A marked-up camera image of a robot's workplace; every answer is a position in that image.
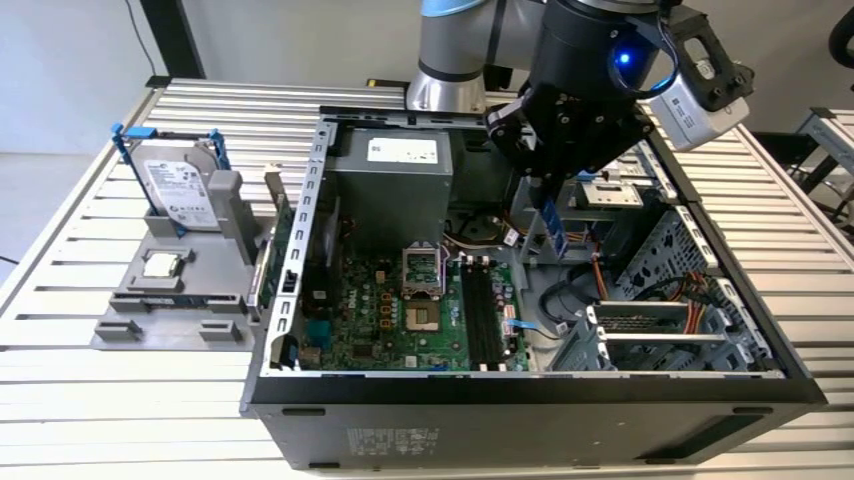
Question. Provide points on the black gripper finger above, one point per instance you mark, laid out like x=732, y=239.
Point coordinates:
x=510, y=130
x=587, y=130

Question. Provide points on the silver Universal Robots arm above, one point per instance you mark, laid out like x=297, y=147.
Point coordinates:
x=454, y=50

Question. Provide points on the black RAM slot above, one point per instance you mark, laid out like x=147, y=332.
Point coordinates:
x=475, y=315
x=490, y=315
x=482, y=315

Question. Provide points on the grey metal drive cage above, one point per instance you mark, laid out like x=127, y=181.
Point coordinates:
x=614, y=195

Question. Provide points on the grey power supply unit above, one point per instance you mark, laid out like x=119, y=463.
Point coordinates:
x=387, y=195

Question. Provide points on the perforated grey metal panel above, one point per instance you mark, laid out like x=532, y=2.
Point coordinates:
x=656, y=260

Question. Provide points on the aluminium side table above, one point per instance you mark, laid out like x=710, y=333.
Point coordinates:
x=827, y=120

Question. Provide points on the black office chair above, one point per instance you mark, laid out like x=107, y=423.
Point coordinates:
x=834, y=45

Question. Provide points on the CPU socket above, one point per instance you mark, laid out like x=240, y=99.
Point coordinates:
x=423, y=315

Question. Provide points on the green graphics card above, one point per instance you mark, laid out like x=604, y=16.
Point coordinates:
x=283, y=235

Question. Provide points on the grey metal disk bay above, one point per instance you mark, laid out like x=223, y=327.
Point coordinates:
x=660, y=338

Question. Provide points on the black expansion slot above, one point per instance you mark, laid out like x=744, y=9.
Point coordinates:
x=319, y=310

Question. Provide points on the green motherboard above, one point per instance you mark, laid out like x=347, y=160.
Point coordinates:
x=373, y=345

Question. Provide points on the blue expansion slot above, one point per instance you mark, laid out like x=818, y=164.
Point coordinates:
x=320, y=334

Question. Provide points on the silver hard disk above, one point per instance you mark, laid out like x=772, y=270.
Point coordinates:
x=176, y=185

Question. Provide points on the grey parts rack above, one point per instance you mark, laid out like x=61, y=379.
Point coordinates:
x=193, y=275

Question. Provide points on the silver CPU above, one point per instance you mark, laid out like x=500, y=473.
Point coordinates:
x=161, y=265

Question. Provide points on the black open PC case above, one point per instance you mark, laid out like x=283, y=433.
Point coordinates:
x=534, y=425

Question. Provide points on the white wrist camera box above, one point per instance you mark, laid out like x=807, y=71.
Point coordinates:
x=700, y=125

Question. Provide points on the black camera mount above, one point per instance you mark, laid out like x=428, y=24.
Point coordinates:
x=727, y=75

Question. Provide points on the black vertical post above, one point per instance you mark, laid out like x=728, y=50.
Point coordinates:
x=169, y=40

